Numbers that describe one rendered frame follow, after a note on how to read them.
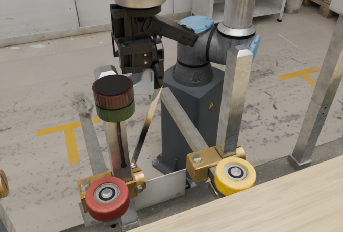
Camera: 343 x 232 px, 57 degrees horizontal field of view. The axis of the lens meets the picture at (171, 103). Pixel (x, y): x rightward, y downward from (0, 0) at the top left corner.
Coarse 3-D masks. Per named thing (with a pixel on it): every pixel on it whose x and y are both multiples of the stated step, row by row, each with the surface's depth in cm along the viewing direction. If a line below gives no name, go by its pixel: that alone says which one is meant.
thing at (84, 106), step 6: (84, 96) 87; (72, 102) 85; (78, 102) 87; (84, 102) 86; (90, 102) 87; (72, 108) 85; (78, 108) 84; (84, 108) 83; (90, 108) 84; (84, 114) 83
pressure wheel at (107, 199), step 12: (96, 180) 60; (108, 180) 60; (120, 180) 60; (96, 192) 59; (108, 192) 58; (120, 192) 58; (96, 204) 56; (108, 204) 56; (120, 204) 56; (96, 216) 56; (108, 216) 56; (120, 216) 58
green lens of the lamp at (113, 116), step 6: (132, 102) 47; (96, 108) 47; (102, 108) 46; (126, 108) 46; (132, 108) 48; (102, 114) 47; (108, 114) 46; (114, 114) 46; (120, 114) 46; (126, 114) 47; (132, 114) 48; (108, 120) 47; (114, 120) 47; (120, 120) 47
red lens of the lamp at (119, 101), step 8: (96, 80) 47; (96, 96) 45; (104, 96) 44; (112, 96) 44; (120, 96) 44; (128, 96) 45; (96, 104) 46; (104, 104) 45; (112, 104) 45; (120, 104) 45; (128, 104) 46
